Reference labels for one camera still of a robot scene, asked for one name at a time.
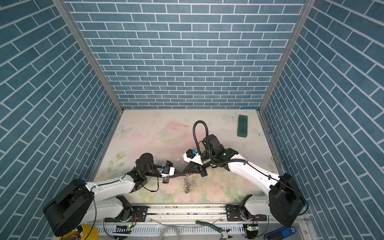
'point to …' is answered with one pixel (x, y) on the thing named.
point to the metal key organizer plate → (187, 186)
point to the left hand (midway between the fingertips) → (184, 175)
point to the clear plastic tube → (170, 227)
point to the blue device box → (280, 234)
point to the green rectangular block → (242, 126)
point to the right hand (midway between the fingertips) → (184, 168)
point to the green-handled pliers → (223, 232)
